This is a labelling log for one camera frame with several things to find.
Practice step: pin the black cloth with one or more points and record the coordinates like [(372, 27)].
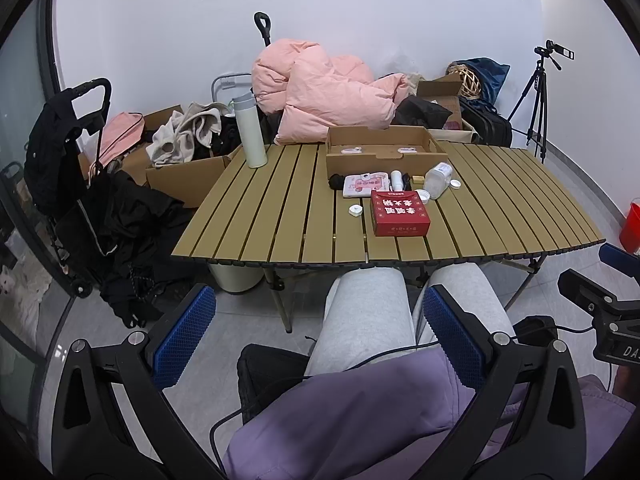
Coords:
[(420, 110)]

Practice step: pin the pink bag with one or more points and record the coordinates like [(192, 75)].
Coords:
[(120, 132)]

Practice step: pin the red bucket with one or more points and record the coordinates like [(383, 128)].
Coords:
[(632, 230)]

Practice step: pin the black backpack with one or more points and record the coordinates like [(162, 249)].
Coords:
[(492, 127)]

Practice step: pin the black folding cart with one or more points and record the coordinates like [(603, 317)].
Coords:
[(55, 160)]

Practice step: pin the person's left leg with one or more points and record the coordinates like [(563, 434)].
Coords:
[(360, 320)]

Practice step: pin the tan slatted folding table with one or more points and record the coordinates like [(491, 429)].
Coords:
[(280, 210)]

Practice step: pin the white spray bottle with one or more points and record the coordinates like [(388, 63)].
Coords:
[(396, 181)]

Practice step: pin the red printed carton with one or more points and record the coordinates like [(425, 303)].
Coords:
[(400, 212)]

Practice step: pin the black tripod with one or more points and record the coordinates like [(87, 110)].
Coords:
[(537, 95)]

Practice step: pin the pink down jacket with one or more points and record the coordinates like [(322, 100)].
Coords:
[(325, 90)]

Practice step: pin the beige garment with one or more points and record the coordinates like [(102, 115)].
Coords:
[(185, 135)]

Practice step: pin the person's right leg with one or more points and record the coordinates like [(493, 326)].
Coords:
[(470, 295)]

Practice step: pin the person's leg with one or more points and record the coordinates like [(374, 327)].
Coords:
[(470, 295), (360, 320)]

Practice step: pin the dark blue bag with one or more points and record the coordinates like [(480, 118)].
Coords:
[(492, 77)]

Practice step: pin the white thermos bottle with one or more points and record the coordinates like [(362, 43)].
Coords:
[(250, 130)]

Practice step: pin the black seat cushion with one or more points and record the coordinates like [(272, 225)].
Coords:
[(267, 367)]

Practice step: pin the wicker ball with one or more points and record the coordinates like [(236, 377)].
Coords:
[(467, 82)]

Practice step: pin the white bin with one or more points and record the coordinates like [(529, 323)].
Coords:
[(235, 277)]

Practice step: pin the shallow cardboard box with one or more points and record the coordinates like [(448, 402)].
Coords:
[(380, 162)]

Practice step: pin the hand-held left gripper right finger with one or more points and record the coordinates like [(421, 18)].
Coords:
[(452, 337)]

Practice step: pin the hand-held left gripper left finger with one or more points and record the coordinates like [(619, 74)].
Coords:
[(182, 337)]

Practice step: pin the clear plastic jar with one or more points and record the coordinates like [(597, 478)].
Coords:
[(437, 181)]

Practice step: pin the white metal frame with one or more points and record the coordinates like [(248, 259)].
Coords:
[(222, 80)]

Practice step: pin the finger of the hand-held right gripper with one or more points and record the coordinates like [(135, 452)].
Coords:
[(620, 257), (582, 290)]

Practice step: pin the purple hoodie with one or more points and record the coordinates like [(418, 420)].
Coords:
[(360, 420)]

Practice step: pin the pink white tissue packet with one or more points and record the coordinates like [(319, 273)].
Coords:
[(365, 183)]

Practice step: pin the open brown cardboard box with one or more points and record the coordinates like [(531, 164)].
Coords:
[(445, 97)]

